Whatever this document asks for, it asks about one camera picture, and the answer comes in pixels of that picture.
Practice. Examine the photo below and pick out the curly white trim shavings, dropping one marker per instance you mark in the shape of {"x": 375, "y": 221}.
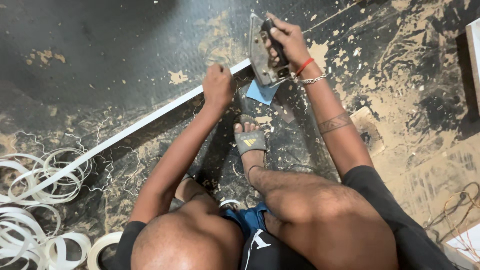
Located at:
{"x": 108, "y": 165}

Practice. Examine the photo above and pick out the person's right hand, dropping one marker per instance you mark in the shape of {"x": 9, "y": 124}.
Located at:
{"x": 294, "y": 45}

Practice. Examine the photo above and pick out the old metal clothes iron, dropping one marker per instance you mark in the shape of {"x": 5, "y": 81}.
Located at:
{"x": 258, "y": 56}

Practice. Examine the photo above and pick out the roll of white edge tape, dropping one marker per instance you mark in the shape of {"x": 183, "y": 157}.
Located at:
{"x": 98, "y": 245}

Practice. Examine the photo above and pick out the black shirt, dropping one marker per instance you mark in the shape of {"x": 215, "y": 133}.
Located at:
{"x": 397, "y": 232}

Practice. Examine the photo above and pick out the black ankle thread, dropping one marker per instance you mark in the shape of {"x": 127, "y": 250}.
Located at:
{"x": 250, "y": 171}

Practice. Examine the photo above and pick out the blue paper piece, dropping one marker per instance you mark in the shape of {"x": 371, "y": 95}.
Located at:
{"x": 261, "y": 93}

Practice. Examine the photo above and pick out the person's left fingers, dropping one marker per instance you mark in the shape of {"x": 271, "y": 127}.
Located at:
{"x": 221, "y": 68}

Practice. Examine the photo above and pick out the heap of white band coils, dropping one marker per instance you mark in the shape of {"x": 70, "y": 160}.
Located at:
{"x": 22, "y": 225}

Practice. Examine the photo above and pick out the blue shorts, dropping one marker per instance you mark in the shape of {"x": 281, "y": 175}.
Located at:
{"x": 245, "y": 221}

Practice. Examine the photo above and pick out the white-faced board panel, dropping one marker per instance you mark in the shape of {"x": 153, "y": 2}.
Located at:
{"x": 474, "y": 56}

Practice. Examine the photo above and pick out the grey flat metal piece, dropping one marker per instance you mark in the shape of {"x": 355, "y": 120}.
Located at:
{"x": 285, "y": 112}

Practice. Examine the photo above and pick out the dusty plywood offcut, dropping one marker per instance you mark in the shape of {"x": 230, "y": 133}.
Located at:
{"x": 369, "y": 129}

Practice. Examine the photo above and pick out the board with white edge band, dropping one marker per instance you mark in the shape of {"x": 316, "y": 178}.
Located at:
{"x": 150, "y": 120}

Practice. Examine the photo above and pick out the person's left hand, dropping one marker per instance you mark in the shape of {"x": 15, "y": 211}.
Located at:
{"x": 218, "y": 90}

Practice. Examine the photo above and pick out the small white band loop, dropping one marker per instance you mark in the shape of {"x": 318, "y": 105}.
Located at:
{"x": 228, "y": 202}

